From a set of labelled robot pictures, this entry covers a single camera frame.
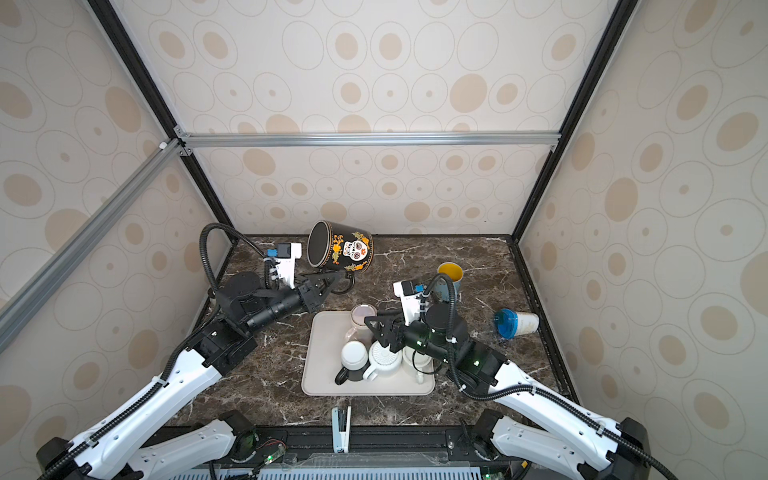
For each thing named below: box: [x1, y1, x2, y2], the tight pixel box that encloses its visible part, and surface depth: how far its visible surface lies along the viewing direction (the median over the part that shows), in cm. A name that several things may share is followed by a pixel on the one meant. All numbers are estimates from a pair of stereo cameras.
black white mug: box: [335, 340, 369, 386], surface depth 81 cm
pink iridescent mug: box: [345, 304, 378, 343], surface depth 86 cm
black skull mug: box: [307, 220, 375, 295], surface depth 62 cm
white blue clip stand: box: [331, 406, 352, 453], surface depth 75 cm
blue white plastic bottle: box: [494, 308, 540, 339], surface depth 91 cm
